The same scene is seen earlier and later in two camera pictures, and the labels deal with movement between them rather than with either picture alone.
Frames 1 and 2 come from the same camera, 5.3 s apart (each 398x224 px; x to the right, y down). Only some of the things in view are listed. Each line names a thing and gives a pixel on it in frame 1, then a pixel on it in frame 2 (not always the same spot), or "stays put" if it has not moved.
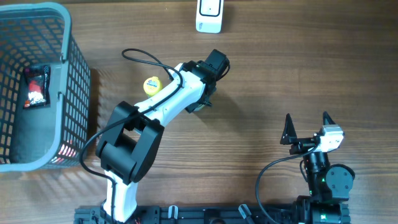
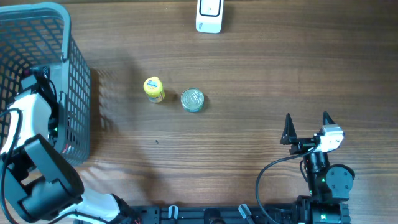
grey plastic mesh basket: x=45 y=89 stays put
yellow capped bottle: x=152 y=86 stays put
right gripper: x=290 y=135 stays put
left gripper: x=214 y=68 → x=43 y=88
